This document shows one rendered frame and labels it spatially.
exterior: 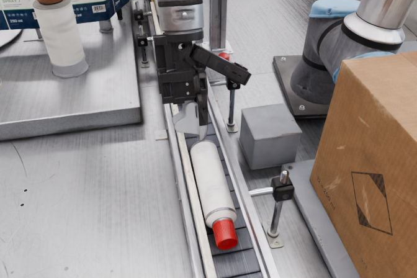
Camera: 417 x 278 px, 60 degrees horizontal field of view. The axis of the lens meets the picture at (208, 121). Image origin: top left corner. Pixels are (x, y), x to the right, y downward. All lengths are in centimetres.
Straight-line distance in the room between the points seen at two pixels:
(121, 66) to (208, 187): 51
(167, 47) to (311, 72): 42
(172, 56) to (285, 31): 73
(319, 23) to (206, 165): 42
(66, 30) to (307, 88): 60
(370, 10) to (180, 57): 35
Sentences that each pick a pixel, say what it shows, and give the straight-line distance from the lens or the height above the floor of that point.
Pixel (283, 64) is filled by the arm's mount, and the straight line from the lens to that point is 106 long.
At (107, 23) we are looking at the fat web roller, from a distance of 118.
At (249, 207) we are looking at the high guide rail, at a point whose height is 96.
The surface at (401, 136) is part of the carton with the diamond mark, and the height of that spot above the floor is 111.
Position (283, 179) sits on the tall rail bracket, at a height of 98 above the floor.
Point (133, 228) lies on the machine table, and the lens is 69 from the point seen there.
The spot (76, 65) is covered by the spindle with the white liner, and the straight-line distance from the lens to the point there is 99.
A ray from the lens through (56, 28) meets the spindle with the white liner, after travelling 94.
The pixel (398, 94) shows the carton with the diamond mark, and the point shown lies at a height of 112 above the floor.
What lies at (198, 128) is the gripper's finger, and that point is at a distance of 66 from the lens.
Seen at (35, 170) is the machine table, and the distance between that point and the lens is 84.
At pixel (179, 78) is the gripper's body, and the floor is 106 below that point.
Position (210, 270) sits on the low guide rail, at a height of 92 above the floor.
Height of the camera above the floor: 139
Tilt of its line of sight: 40 degrees down
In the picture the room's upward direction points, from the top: straight up
